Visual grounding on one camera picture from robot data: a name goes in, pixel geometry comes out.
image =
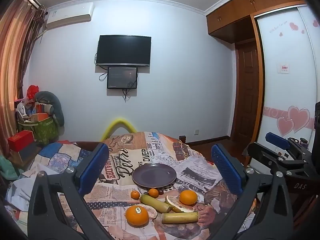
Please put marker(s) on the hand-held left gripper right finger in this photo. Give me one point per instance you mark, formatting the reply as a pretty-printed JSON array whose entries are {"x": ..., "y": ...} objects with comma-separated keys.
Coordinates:
[{"x": 225, "y": 170}]

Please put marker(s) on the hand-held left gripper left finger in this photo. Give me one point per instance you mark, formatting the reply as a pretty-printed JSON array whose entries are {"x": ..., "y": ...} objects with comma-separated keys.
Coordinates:
[{"x": 95, "y": 170}]

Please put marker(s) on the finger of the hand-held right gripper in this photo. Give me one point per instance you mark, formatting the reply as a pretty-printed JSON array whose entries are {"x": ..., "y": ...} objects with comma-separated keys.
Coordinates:
[
  {"x": 260, "y": 151},
  {"x": 276, "y": 140}
]

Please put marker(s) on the plain orange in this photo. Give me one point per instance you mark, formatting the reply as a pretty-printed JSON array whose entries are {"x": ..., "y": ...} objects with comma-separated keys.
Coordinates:
[{"x": 188, "y": 197}]

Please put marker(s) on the dark purple plate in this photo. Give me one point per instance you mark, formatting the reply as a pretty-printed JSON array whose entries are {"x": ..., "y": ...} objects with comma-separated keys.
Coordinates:
[{"x": 153, "y": 175}]

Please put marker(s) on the pomelo segment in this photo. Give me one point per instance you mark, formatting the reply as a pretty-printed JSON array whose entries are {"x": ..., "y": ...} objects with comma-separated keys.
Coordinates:
[
  {"x": 152, "y": 213},
  {"x": 175, "y": 202}
]

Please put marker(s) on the orange with sticker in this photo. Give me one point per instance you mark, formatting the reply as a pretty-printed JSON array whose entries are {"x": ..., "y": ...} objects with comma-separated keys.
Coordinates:
[{"x": 137, "y": 216}]

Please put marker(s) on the clutter pile on side table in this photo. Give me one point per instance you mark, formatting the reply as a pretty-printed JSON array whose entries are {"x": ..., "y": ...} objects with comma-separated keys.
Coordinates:
[{"x": 60, "y": 155}]

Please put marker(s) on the small tangerine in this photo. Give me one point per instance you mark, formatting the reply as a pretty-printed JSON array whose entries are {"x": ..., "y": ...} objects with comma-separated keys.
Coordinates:
[
  {"x": 135, "y": 194},
  {"x": 153, "y": 192}
]

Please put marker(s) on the wooden bedpost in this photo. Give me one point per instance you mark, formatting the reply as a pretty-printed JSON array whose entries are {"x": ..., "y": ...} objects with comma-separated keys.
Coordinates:
[{"x": 182, "y": 139}]

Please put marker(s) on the brown wooden door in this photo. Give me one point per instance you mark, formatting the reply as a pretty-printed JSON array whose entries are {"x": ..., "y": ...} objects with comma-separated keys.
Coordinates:
[{"x": 247, "y": 92}]

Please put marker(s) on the newspaper print tablecloth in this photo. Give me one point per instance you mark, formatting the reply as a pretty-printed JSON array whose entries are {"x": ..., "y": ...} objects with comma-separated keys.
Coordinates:
[{"x": 150, "y": 155}]

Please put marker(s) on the green storage bag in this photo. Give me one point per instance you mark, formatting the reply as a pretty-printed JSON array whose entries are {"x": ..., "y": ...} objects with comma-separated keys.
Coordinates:
[{"x": 45, "y": 130}]

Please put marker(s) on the small dark round fruit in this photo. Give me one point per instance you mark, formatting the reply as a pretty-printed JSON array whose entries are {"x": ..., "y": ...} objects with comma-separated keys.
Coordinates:
[{"x": 161, "y": 192}]

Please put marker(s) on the small paper note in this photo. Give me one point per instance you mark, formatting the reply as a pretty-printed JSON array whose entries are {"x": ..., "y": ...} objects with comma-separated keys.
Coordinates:
[{"x": 284, "y": 69}]

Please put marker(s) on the white cloth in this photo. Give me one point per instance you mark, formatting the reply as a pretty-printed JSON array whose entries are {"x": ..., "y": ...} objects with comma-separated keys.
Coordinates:
[{"x": 22, "y": 190}]

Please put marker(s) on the orange box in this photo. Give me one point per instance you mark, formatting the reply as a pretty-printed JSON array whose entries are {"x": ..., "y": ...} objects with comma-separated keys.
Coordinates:
[{"x": 38, "y": 117}]

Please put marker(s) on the red box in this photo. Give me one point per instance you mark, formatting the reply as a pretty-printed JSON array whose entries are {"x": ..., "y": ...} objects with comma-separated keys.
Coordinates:
[{"x": 21, "y": 138}]

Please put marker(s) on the grey pillow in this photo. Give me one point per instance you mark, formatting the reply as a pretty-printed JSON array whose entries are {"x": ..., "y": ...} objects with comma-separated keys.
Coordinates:
[{"x": 47, "y": 96}]

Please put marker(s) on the teal cloth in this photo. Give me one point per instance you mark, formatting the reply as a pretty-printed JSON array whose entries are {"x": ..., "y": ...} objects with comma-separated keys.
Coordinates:
[{"x": 6, "y": 167}]

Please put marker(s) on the white heart print wardrobe door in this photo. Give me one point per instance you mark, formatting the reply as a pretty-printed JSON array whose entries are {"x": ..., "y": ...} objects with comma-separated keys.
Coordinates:
[{"x": 282, "y": 42}]

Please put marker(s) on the red plastic bag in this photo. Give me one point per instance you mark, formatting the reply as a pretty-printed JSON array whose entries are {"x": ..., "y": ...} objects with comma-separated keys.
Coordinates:
[{"x": 32, "y": 90}]

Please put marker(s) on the orange striped curtain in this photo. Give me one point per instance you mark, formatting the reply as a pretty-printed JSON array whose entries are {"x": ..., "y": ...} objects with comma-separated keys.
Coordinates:
[{"x": 12, "y": 67}]

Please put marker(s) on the wooden overhead cabinets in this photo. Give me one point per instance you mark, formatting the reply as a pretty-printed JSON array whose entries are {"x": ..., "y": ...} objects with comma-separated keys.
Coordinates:
[{"x": 232, "y": 15}]

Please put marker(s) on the white air conditioner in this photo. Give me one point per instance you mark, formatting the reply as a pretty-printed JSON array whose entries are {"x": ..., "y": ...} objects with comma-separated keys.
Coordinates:
[{"x": 70, "y": 15}]

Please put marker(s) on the small black wall monitor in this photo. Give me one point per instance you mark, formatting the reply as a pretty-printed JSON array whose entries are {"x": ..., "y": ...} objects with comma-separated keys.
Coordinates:
[{"x": 122, "y": 77}]

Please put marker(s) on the black wall television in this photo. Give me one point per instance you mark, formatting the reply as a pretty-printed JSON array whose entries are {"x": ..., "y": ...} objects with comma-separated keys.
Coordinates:
[{"x": 123, "y": 50}]

